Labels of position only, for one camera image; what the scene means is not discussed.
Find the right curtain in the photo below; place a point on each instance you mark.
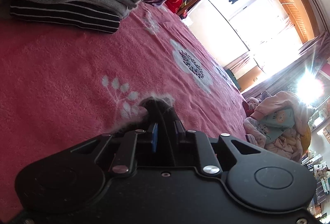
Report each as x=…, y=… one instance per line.
x=314, y=55

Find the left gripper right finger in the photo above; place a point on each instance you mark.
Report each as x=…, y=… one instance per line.
x=193, y=148

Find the teal cartoon print garment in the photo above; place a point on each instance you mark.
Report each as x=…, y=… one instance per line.
x=275, y=124

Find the pink floral bed blanket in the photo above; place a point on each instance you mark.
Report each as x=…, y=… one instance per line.
x=62, y=85

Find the pink garment on pile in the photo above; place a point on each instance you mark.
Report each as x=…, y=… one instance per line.
x=282, y=100

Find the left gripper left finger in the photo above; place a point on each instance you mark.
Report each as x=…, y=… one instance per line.
x=134, y=145

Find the row of books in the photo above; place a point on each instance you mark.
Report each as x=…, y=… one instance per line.
x=318, y=167

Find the yellow garment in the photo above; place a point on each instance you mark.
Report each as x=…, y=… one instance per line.
x=306, y=139

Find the folded black striped garment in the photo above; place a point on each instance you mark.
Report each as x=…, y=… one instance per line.
x=79, y=14

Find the white floral pyjama garment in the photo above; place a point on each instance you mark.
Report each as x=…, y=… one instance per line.
x=287, y=145

